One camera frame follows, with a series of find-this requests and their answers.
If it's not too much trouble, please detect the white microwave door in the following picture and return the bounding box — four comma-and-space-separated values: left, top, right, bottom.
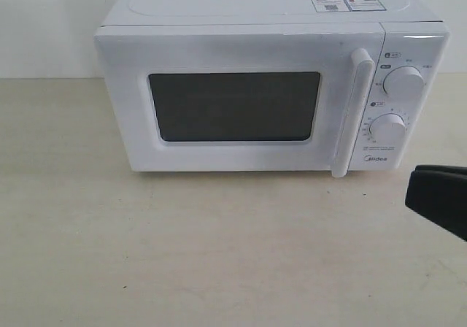
94, 23, 385, 177

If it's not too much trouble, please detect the white Midea microwave oven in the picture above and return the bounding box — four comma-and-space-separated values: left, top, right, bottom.
94, 0, 449, 177

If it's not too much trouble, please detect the white lower timer knob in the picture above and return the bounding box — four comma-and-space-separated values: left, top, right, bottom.
369, 113, 406, 144

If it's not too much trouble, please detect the white upper control knob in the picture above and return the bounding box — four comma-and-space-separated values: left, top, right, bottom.
383, 66, 425, 101

